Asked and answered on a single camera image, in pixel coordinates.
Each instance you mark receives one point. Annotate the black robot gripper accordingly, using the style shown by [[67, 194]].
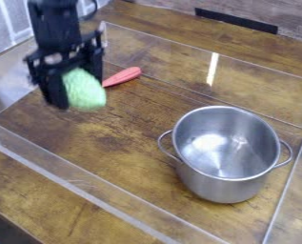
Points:
[[63, 49]]

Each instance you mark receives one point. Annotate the green bumpy bitter gourd toy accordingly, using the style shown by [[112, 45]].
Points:
[[84, 91]]

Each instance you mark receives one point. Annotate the silver metal pot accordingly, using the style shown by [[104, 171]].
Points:
[[226, 151]]

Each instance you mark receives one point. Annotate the spoon with red handle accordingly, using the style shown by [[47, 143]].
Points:
[[121, 77]]

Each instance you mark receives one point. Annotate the black strip on wall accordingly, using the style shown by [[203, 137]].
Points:
[[244, 23]]

